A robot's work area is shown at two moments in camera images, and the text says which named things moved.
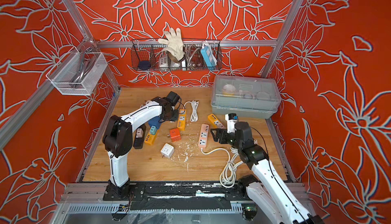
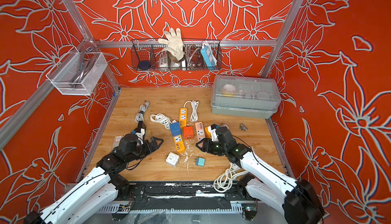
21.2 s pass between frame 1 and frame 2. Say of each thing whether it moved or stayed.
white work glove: stayed
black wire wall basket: stayed
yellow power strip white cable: stayed
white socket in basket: stayed
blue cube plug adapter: moved
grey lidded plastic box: stayed
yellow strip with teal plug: moved
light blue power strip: stayed
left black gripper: moved
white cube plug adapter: moved
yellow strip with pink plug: moved
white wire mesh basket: stayed
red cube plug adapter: moved
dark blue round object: stayed
